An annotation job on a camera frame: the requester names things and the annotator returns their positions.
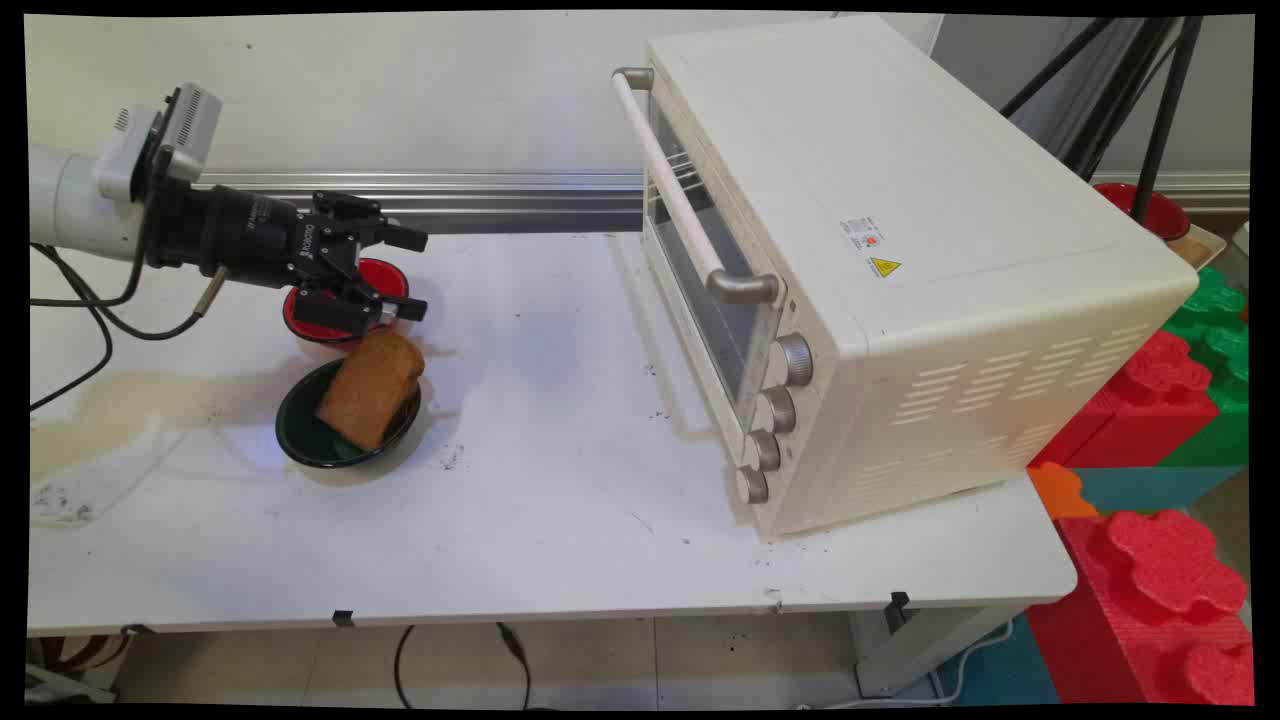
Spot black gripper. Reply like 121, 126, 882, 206
150, 183, 430, 337

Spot oven glass door with handle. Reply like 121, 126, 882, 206
612, 67, 793, 446

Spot red bowl with black rim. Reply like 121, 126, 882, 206
282, 257, 413, 348

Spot brown bread slice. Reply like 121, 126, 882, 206
315, 330, 426, 453

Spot dark green bowl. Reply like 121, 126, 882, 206
275, 358, 423, 471

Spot large silver oven knob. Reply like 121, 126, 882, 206
775, 335, 814, 388

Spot cream toaster oven body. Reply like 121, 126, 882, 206
640, 14, 1199, 541

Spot white table leg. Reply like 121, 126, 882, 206
850, 600, 1031, 698

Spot orange foam block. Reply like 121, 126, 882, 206
1027, 462, 1099, 521

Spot blue floor mat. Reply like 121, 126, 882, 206
940, 615, 1061, 706

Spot small red foam block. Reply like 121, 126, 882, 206
1030, 330, 1221, 469

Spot red bowl on tray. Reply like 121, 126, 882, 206
1092, 182, 1191, 241

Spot black tripod legs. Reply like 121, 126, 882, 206
1000, 15, 1203, 226

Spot teal foam block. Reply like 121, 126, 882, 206
1070, 465, 1246, 516

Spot beige tray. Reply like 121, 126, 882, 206
1165, 222, 1229, 271

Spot large red foam block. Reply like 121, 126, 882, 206
1025, 510, 1254, 706

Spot green foam block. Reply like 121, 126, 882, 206
1160, 265, 1251, 469

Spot aluminium rail profile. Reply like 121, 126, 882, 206
195, 170, 646, 236

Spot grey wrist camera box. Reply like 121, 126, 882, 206
95, 83, 223, 201

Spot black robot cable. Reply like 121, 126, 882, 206
30, 240, 227, 413

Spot black cable under table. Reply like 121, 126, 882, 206
393, 623, 533, 709

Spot white floor cable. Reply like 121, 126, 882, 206
800, 620, 1016, 709

